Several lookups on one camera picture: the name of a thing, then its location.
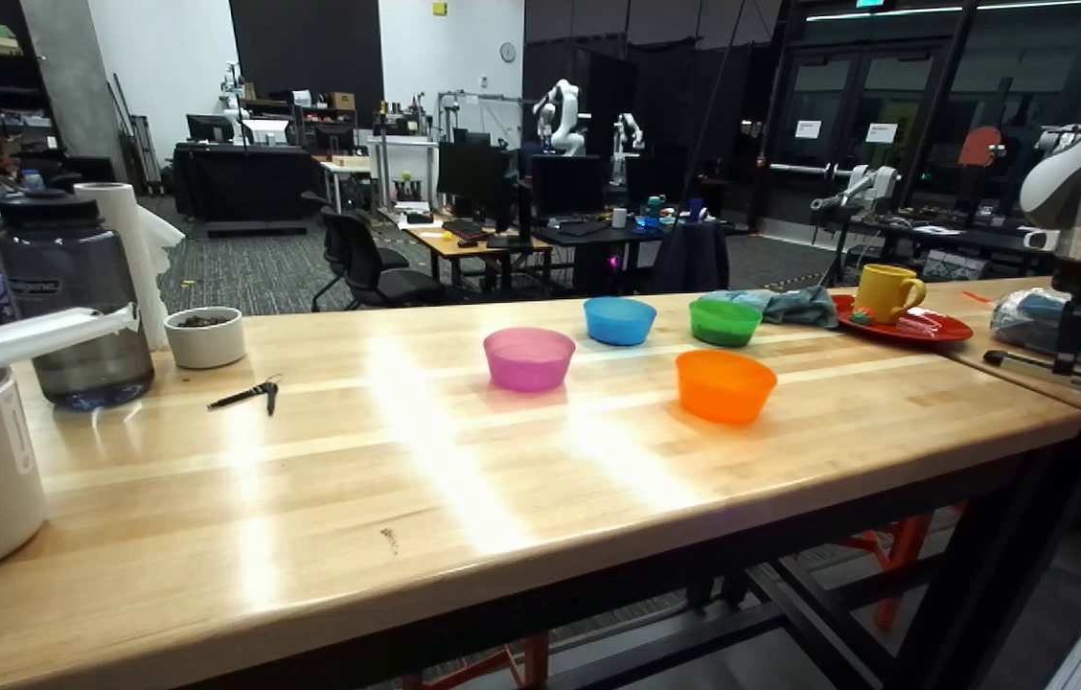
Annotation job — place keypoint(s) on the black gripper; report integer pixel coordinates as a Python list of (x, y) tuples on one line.
[(1069, 345)]

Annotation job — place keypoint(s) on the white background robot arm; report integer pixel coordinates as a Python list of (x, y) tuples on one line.
[(559, 122)]

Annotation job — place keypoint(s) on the red plate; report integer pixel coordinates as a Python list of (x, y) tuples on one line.
[(911, 333)]

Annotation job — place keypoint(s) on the yellow mug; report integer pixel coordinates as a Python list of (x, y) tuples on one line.
[(888, 293)]

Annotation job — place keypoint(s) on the grey-green cloth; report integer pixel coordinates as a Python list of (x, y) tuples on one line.
[(791, 308)]

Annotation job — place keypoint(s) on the green plastic bowl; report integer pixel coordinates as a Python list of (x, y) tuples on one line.
[(722, 322)]

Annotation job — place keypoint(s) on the orange plastic bowl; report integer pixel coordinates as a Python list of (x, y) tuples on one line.
[(722, 385)]

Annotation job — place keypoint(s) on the blue plastic bowl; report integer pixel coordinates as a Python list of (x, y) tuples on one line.
[(616, 321)]

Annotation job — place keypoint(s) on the pink plastic bowl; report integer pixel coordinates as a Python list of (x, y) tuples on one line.
[(527, 359)]

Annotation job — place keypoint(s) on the black office chair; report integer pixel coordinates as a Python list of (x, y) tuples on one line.
[(375, 278)]

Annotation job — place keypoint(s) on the small white ceramic cup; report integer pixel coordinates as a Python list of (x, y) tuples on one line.
[(206, 338)]

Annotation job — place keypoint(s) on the white paper towel roll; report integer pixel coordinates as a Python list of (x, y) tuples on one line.
[(146, 243)]

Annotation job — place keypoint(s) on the wall clock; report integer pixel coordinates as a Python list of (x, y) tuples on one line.
[(508, 53)]

